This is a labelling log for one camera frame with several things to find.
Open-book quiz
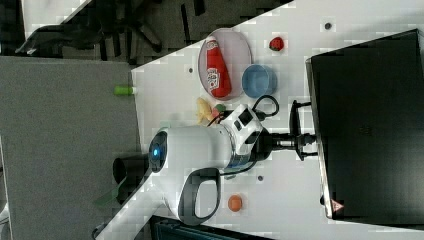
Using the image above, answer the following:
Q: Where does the large red strawberry toy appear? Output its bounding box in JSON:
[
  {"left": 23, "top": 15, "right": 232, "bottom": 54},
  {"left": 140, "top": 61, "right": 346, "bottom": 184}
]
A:
[{"left": 212, "top": 104, "right": 226, "bottom": 119}]

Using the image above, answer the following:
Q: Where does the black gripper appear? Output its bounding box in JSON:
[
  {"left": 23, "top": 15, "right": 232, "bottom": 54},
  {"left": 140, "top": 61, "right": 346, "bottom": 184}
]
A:
[{"left": 253, "top": 129, "right": 316, "bottom": 161}]

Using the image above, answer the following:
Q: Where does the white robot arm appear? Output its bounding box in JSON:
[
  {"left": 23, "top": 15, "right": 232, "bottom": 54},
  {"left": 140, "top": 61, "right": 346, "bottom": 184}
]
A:
[{"left": 148, "top": 104, "right": 316, "bottom": 225}]

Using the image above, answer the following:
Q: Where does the small red strawberry toy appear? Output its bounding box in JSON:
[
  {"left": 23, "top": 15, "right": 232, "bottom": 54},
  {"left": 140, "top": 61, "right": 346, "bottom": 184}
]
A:
[{"left": 269, "top": 37, "right": 284, "bottom": 51}]

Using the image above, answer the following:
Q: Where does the green marker cap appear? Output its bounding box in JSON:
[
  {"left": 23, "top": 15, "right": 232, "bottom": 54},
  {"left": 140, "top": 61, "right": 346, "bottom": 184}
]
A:
[{"left": 113, "top": 86, "right": 137, "bottom": 96}]

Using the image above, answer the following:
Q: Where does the red ketchup bottle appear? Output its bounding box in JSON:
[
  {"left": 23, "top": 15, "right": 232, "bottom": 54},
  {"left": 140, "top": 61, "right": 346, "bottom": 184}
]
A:
[{"left": 206, "top": 36, "right": 232, "bottom": 98}]

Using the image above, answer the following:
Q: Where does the green mug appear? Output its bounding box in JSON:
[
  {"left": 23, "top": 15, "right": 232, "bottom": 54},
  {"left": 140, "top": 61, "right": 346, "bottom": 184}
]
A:
[{"left": 220, "top": 162, "right": 256, "bottom": 180}]

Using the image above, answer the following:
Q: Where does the blue bowl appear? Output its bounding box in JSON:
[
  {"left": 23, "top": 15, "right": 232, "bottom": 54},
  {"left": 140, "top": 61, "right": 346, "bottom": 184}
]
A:
[{"left": 242, "top": 64, "right": 277, "bottom": 99}]

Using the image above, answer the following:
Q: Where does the black office chair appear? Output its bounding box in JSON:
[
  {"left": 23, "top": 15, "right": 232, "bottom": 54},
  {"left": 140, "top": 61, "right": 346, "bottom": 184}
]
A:
[{"left": 14, "top": 0, "right": 208, "bottom": 63}]

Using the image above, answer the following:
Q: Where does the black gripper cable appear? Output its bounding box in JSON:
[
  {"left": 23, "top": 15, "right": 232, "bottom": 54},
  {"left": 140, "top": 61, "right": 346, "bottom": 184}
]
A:
[{"left": 251, "top": 94, "right": 280, "bottom": 123}]

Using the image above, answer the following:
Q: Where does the orange toy fruit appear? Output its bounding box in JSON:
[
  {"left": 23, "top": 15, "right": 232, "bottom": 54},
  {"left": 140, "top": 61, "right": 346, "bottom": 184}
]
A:
[{"left": 227, "top": 194, "right": 243, "bottom": 212}]

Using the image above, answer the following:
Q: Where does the grey round plate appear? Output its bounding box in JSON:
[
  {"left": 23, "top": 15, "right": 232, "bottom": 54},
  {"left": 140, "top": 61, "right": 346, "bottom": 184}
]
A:
[{"left": 197, "top": 28, "right": 252, "bottom": 101}]

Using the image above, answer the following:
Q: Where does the yellow banana peel toy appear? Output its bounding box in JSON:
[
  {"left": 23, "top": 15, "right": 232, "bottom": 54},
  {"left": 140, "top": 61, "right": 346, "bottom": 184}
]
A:
[{"left": 196, "top": 98, "right": 213, "bottom": 124}]

